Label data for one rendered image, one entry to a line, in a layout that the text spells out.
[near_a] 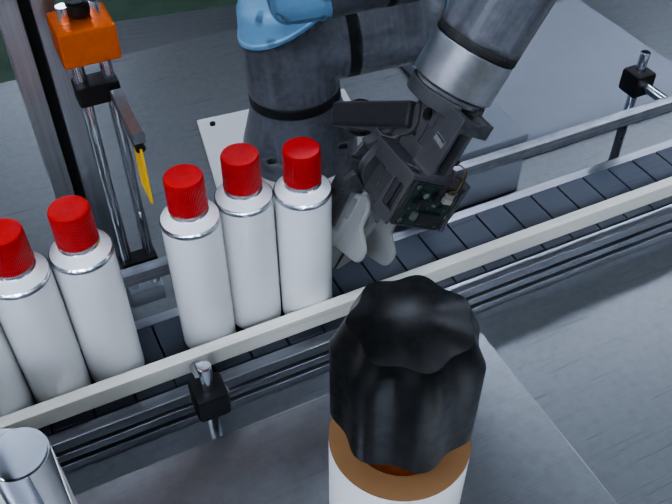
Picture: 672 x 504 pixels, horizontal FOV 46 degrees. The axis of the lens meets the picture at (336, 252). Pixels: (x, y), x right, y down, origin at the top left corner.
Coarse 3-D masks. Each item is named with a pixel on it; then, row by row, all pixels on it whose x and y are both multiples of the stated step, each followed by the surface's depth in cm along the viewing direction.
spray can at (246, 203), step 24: (240, 144) 68; (240, 168) 66; (216, 192) 70; (240, 192) 67; (264, 192) 69; (240, 216) 68; (264, 216) 69; (240, 240) 70; (264, 240) 71; (240, 264) 72; (264, 264) 73; (240, 288) 75; (264, 288) 75; (240, 312) 77; (264, 312) 77
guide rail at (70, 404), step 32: (640, 192) 89; (544, 224) 86; (576, 224) 87; (448, 256) 82; (480, 256) 83; (288, 320) 76; (320, 320) 78; (192, 352) 73; (224, 352) 74; (96, 384) 71; (128, 384) 71; (32, 416) 68; (64, 416) 70
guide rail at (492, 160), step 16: (624, 112) 92; (640, 112) 92; (656, 112) 94; (576, 128) 90; (592, 128) 90; (608, 128) 92; (528, 144) 88; (544, 144) 88; (560, 144) 90; (480, 160) 86; (496, 160) 86; (512, 160) 88; (128, 272) 74; (144, 272) 74; (160, 272) 75; (64, 304) 72
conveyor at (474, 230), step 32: (640, 160) 99; (544, 192) 95; (576, 192) 95; (608, 192) 95; (448, 224) 91; (480, 224) 91; (512, 224) 91; (608, 224) 91; (416, 256) 87; (512, 256) 87; (352, 288) 84; (160, 352) 78; (256, 352) 78; (160, 384) 75; (96, 416) 73
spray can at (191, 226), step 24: (192, 168) 65; (168, 192) 64; (192, 192) 64; (168, 216) 67; (192, 216) 66; (216, 216) 67; (168, 240) 67; (192, 240) 66; (216, 240) 68; (168, 264) 71; (192, 264) 68; (216, 264) 70; (192, 288) 70; (216, 288) 71; (192, 312) 73; (216, 312) 73; (192, 336) 75; (216, 336) 75
